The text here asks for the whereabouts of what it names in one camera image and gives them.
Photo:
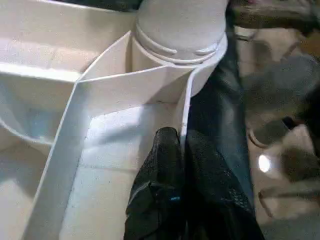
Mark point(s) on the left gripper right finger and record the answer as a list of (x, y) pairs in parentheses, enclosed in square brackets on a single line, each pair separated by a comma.
[(215, 200)]

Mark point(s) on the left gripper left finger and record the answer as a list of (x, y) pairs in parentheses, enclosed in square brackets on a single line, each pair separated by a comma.
[(160, 187)]

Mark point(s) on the white plastic table leg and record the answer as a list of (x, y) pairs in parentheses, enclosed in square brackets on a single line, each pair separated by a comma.
[(180, 25)]

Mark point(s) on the white plastic table top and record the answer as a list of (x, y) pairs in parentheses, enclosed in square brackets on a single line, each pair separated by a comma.
[(50, 50)]

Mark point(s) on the black work mat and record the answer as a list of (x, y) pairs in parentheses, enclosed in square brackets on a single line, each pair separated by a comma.
[(217, 100)]

